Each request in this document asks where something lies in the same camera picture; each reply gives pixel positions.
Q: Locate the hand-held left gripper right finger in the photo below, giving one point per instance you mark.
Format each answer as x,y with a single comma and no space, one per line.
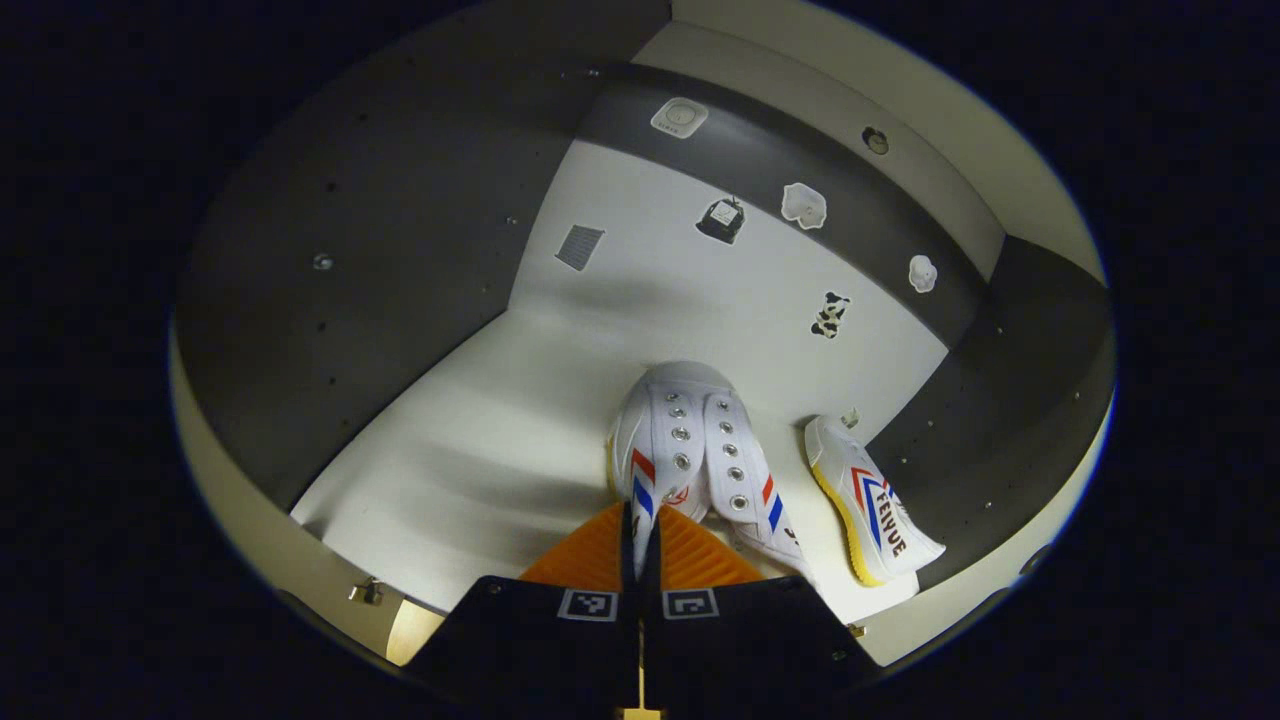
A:
740,650

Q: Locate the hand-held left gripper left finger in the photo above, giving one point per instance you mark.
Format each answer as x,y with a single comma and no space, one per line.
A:
560,650

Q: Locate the white striped shoe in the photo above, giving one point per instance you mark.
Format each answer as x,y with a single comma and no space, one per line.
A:
680,420
870,500

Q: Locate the white shoe cabinet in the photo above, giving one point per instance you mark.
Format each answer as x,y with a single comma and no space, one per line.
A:
450,430

